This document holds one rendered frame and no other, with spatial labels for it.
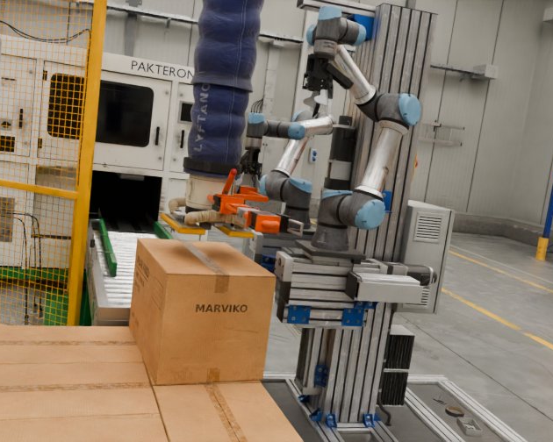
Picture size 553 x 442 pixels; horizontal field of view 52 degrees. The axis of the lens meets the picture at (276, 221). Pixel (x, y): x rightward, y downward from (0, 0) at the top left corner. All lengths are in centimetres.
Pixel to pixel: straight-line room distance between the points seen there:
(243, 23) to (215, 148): 46
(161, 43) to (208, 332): 978
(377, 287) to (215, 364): 66
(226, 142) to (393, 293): 85
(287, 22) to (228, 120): 992
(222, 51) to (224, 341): 104
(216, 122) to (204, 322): 72
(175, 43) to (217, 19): 939
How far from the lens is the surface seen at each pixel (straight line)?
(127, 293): 316
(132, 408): 193
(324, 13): 196
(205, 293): 200
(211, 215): 206
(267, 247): 266
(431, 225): 254
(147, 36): 1154
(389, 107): 222
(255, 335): 212
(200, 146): 215
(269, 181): 275
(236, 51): 215
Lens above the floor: 141
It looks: 7 degrees down
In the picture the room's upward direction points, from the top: 7 degrees clockwise
